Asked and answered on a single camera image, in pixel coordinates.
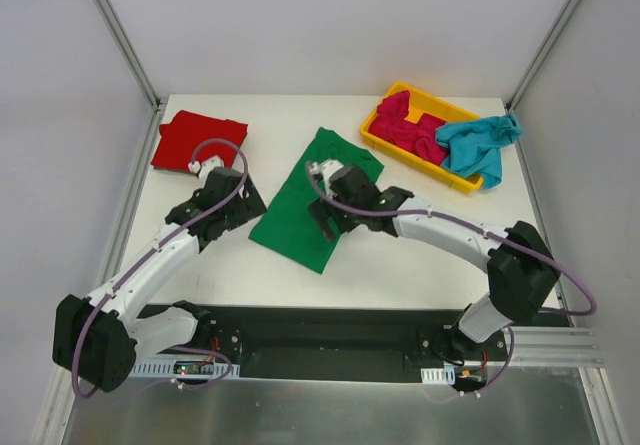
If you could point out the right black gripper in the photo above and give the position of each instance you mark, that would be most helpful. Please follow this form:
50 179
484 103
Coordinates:
325 213

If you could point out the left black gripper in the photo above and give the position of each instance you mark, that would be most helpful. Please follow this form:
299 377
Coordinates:
242 197

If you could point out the green t shirt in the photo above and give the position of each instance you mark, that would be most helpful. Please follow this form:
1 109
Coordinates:
287 227

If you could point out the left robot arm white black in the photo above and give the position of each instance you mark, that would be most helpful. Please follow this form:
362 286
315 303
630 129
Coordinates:
101 337

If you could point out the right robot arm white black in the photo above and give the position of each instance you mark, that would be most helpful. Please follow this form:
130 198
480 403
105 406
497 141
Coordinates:
515 259

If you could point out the folded red t shirt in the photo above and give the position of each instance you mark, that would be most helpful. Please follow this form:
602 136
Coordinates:
179 138

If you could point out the magenta t shirt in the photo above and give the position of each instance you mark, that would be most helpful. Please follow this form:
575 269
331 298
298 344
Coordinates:
419 138

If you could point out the yellow plastic bin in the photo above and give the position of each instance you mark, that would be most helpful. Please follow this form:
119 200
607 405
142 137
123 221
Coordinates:
421 102

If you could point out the teal t shirt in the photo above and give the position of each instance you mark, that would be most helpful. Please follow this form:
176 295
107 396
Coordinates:
474 147

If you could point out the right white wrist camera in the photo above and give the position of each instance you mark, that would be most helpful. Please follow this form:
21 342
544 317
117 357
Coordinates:
323 171

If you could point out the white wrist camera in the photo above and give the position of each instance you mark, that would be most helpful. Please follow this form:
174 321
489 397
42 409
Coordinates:
201 169
323 171

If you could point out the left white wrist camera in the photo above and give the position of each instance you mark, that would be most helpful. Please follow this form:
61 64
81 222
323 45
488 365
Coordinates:
201 169

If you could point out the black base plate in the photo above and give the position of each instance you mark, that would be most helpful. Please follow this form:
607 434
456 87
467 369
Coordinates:
351 345

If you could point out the left aluminium side rail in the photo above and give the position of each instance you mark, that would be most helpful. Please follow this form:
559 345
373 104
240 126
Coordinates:
126 214

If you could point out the aluminium side rail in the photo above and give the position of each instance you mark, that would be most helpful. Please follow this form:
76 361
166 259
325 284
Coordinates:
126 214
528 178

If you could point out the left white cable duct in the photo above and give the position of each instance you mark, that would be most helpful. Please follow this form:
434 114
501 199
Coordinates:
183 369

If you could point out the white cable duct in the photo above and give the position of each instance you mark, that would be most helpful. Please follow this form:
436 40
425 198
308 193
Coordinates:
448 375
183 369

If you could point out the right white cable duct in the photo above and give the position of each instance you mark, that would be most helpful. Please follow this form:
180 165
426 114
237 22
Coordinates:
448 375

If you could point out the right aluminium side rail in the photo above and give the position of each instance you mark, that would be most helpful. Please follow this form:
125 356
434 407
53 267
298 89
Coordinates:
528 178

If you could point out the front aluminium rail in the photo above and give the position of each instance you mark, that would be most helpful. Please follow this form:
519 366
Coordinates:
564 347

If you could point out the left aluminium frame post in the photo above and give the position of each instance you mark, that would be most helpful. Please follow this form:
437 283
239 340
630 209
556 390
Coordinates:
119 35

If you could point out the aluminium frame post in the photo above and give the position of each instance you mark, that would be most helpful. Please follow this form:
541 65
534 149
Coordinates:
119 35
543 52

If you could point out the right aluminium frame post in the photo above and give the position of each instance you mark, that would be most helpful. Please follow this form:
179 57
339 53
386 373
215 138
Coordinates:
543 52

